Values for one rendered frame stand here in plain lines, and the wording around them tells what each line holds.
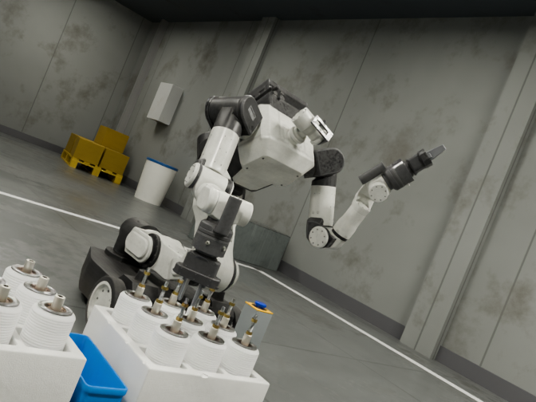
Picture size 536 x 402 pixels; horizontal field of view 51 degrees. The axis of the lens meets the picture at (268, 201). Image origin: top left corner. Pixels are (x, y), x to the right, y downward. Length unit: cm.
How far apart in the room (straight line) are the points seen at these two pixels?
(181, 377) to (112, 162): 746
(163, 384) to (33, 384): 30
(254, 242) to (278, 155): 368
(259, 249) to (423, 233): 163
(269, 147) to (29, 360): 97
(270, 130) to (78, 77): 890
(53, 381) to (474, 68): 458
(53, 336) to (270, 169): 92
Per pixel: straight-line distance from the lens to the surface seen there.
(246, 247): 544
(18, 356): 125
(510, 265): 450
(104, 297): 202
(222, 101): 178
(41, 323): 128
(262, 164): 185
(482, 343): 449
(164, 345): 142
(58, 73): 1049
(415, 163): 190
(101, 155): 883
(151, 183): 766
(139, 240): 228
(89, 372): 156
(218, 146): 168
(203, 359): 149
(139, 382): 140
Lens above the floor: 65
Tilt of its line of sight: level
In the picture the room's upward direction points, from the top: 22 degrees clockwise
